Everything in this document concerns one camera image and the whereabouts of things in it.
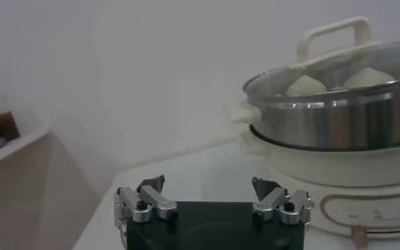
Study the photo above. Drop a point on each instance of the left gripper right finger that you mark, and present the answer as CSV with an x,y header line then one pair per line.
x,y
284,207

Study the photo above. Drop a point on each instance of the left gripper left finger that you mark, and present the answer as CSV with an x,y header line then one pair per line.
x,y
145,207

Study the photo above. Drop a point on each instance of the white steamed baozi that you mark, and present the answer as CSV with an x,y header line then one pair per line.
x,y
367,78
305,86

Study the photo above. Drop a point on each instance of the perforated steel steamer basket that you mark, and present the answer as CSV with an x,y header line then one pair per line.
x,y
305,125

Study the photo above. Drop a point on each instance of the cream electric cooker pot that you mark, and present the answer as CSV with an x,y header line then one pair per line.
x,y
322,170

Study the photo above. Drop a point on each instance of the white side table with cup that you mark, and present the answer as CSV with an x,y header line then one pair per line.
x,y
16,190

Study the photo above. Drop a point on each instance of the clear iced coffee cup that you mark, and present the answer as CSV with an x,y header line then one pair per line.
x,y
6,125

